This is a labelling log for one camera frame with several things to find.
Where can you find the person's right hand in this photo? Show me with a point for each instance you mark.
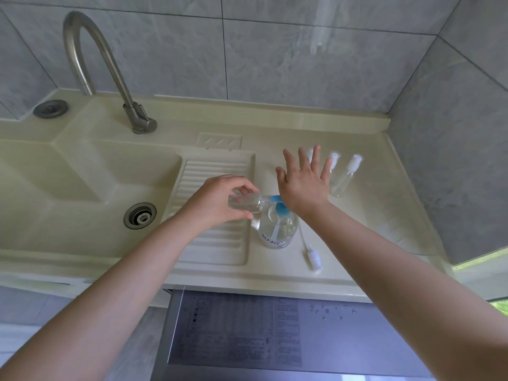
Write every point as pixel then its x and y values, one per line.
pixel 305 190

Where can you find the person's left hand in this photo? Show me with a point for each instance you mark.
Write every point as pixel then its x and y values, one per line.
pixel 214 202

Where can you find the small clear bottle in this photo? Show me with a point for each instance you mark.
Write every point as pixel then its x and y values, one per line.
pixel 347 176
pixel 254 202
pixel 309 153
pixel 335 156

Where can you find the clear hand sanitizer pump bottle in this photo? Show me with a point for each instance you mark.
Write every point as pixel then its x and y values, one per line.
pixel 278 228

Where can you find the white spray cap with tube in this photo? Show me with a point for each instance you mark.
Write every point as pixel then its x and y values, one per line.
pixel 314 259

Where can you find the person's left forearm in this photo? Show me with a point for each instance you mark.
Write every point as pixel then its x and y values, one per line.
pixel 99 297

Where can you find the person's right forearm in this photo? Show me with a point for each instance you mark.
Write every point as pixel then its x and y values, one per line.
pixel 397 281

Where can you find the steel sink drain strainer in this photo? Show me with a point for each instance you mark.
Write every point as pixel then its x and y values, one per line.
pixel 139 215

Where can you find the grey washing machine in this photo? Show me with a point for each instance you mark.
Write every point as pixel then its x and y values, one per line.
pixel 337 341

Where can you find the curved steel faucet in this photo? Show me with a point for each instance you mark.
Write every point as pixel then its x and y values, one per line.
pixel 111 67

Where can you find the cream sink with washboard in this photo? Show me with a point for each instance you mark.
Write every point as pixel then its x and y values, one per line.
pixel 39 186

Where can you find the round steel hole cover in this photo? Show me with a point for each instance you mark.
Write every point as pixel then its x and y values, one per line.
pixel 51 109

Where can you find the glass window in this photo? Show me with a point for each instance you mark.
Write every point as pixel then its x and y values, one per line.
pixel 492 289

